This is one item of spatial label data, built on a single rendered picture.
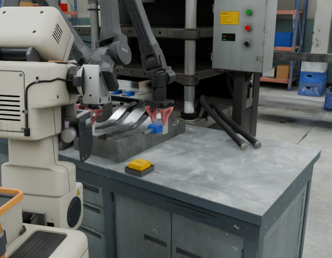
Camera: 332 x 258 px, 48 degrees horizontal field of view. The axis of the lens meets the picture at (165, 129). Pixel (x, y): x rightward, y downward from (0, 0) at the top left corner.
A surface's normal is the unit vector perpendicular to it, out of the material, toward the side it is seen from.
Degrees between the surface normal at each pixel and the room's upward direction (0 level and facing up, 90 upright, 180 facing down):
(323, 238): 0
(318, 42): 94
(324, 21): 90
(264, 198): 0
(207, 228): 90
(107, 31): 70
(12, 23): 48
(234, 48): 90
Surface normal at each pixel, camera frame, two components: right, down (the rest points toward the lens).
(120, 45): 0.86, -0.15
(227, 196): 0.00, -0.96
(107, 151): -0.58, 0.24
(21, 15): -0.17, -0.44
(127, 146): 0.82, 0.17
